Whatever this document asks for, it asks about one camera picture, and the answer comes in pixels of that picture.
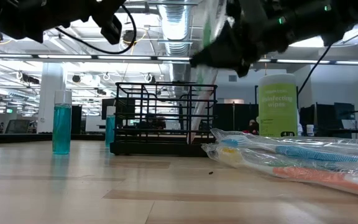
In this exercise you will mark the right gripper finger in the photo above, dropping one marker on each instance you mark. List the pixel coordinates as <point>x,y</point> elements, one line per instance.
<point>219,53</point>

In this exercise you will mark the green toothbrush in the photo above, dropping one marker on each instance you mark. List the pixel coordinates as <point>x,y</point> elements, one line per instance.
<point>207,34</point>

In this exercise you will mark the teal mouthwash bottle white cap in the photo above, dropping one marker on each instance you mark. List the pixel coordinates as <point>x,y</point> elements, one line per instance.
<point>109,130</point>
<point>62,130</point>

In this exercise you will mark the orange toothbrush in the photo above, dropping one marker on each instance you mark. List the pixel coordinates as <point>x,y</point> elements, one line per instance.
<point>319,175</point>

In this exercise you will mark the black monitor on arm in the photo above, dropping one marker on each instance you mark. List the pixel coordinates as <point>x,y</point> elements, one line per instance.
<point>344,111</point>

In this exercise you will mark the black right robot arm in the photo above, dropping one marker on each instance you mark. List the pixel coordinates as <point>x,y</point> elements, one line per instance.
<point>322,12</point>

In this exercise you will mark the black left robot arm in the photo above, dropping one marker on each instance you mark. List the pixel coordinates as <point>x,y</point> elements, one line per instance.
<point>5,15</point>

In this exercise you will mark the black partition panel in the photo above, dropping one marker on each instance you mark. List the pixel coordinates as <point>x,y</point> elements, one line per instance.
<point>235,116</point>

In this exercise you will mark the green disinfecting wipes canister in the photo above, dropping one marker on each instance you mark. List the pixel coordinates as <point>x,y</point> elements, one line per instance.
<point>278,105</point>

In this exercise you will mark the person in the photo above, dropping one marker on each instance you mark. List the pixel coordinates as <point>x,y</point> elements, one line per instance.
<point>253,127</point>
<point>300,124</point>

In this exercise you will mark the white pillar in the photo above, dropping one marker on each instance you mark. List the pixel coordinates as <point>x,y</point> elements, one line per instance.
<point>45,93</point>

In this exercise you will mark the dark background monitor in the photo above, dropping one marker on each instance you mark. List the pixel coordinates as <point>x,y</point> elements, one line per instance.
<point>126,109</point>

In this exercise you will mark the small white jar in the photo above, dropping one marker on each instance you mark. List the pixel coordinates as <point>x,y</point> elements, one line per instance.
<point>310,130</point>

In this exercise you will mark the black cabinet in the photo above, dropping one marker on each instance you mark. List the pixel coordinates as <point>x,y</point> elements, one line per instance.
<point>77,119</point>

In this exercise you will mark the black background desk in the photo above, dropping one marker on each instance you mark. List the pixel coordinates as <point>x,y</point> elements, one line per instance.
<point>337,133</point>

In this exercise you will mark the blue toothbrush in clear wrapper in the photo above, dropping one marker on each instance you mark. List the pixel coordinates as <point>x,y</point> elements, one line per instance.
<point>315,153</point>

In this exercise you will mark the grey mesh chair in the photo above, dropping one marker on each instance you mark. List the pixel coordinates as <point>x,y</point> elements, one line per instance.
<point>17,126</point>

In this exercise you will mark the silver ceiling duct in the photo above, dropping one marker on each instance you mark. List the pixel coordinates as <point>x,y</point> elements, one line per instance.
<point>175,31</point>

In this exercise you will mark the black aluminium table frame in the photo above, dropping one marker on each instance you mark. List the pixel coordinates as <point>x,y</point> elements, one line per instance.
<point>26,138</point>

